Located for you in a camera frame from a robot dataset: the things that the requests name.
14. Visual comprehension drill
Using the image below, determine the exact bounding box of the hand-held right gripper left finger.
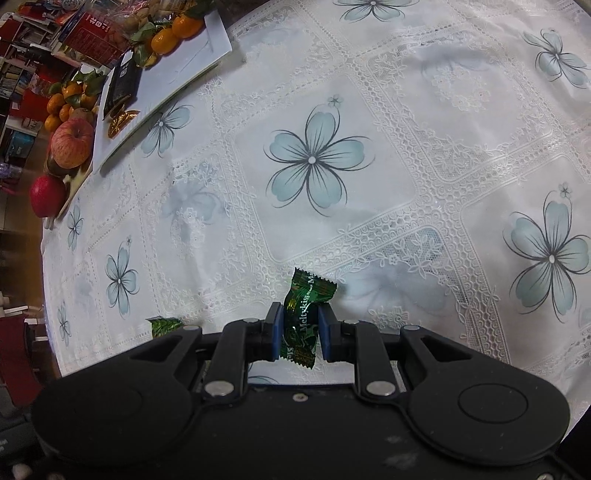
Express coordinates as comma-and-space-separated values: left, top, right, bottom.
127, 302, 283, 398

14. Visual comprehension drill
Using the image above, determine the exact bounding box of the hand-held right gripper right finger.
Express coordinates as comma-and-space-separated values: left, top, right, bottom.
318, 305, 476, 398

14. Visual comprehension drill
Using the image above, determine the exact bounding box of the dark green candy packet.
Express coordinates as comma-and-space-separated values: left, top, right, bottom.
281, 266, 338, 370

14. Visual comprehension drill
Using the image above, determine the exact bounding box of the dark red seat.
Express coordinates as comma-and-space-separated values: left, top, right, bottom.
0, 318, 47, 408

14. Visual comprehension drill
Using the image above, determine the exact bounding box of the bright green snack packet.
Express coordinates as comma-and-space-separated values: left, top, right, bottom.
146, 316, 184, 341

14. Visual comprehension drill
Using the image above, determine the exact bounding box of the white lace floral tablecloth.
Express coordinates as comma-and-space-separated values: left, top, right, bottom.
41, 0, 591, 416

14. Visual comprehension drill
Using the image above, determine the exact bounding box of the wooden fruit tray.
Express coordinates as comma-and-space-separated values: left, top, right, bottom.
43, 105, 100, 228

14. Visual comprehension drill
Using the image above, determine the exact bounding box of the dark red apple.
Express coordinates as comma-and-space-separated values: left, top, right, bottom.
30, 175, 68, 218

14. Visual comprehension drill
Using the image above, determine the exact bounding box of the gold foil wrapper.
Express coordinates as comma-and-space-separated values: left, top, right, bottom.
106, 109, 140, 138

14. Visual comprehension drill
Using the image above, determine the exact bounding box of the pale red apple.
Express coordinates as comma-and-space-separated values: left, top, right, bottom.
49, 118, 96, 169

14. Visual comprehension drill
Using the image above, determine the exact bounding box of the white rectangular tray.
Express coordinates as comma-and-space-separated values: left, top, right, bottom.
94, 8, 233, 174

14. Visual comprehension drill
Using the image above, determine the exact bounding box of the black snack packet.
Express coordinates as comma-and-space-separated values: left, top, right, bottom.
102, 50, 143, 119

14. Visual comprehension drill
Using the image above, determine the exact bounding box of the mandarin orange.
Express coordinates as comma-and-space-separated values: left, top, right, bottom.
151, 28, 180, 55
171, 13, 204, 39

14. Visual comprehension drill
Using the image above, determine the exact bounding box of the pile of leafy mandarins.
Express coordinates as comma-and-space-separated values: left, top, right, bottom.
43, 68, 106, 133

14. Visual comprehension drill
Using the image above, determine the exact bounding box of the clear plastic nut container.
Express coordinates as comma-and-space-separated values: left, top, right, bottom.
119, 0, 186, 33

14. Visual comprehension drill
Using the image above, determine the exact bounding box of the red printed box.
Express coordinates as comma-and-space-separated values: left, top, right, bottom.
64, 8, 129, 66

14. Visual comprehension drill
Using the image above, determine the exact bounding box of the cluttered bookshelf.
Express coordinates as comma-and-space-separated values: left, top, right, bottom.
0, 0, 80, 155

